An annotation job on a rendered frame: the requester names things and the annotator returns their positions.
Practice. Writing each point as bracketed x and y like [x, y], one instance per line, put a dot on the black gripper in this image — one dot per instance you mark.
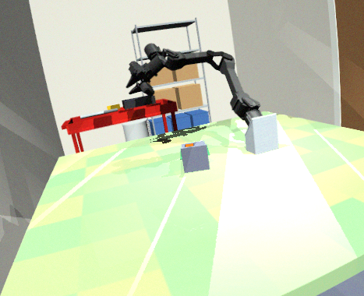
[143, 86]

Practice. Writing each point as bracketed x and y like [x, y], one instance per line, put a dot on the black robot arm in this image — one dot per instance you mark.
[241, 103]

